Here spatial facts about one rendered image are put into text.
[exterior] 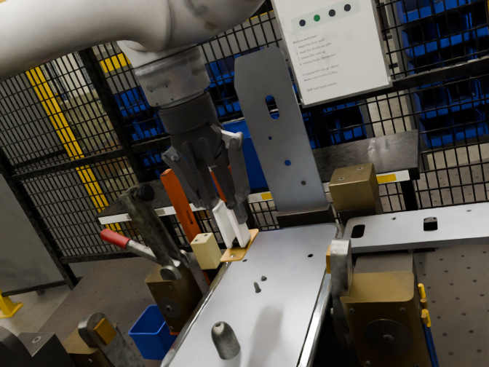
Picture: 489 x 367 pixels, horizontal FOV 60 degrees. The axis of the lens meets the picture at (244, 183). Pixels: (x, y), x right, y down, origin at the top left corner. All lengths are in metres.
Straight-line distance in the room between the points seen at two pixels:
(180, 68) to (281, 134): 0.36
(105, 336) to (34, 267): 2.77
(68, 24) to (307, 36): 0.76
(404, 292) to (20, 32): 0.48
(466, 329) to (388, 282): 0.45
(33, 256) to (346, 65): 2.72
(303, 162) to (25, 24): 0.60
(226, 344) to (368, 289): 0.20
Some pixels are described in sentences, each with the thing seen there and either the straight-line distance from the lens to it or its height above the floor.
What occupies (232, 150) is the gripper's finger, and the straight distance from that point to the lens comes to 0.58.
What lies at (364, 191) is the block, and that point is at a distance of 0.83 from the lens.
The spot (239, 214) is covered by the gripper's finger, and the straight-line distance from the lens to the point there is 0.63.
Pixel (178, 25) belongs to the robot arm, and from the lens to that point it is 0.40.
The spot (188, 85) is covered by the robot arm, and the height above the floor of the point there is 1.35.
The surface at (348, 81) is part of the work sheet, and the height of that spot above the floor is 1.18.
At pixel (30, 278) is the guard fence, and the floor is 0.25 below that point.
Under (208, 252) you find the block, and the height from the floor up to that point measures 1.04.
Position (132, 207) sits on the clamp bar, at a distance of 0.70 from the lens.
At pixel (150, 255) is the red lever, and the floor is 1.09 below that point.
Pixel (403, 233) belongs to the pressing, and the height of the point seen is 1.00.
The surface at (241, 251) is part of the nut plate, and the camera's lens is 0.65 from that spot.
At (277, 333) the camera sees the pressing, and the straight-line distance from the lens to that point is 0.63.
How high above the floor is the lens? 1.40
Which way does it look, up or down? 20 degrees down
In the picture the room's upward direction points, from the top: 20 degrees counter-clockwise
